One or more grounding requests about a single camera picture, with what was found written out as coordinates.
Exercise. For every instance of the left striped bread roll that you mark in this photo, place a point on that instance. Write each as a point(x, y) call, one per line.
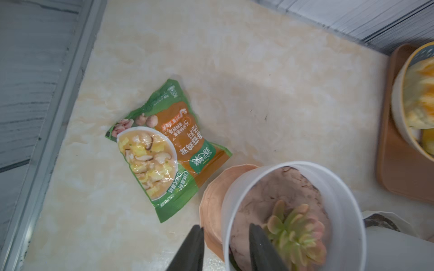
point(418, 94)

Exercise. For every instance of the left aluminium frame post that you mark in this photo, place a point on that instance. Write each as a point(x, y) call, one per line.
point(53, 130)

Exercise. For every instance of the large white pot dark soil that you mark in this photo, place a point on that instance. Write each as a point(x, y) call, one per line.
point(393, 244)

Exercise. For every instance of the white pot pink-green succulent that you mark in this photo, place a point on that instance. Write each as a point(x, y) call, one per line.
point(348, 248)

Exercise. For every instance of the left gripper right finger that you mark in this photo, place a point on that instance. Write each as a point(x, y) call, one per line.
point(263, 255)

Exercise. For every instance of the blue patterned plate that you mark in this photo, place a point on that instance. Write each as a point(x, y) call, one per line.
point(411, 135)

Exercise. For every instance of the green soup packet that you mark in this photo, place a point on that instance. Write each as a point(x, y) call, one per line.
point(164, 148)

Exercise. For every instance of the brown wooden tray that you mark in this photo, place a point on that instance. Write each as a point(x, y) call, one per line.
point(401, 169)

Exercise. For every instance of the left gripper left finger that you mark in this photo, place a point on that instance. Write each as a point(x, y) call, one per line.
point(189, 256)

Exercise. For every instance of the pink saucer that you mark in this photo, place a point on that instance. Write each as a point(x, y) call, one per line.
point(211, 206)

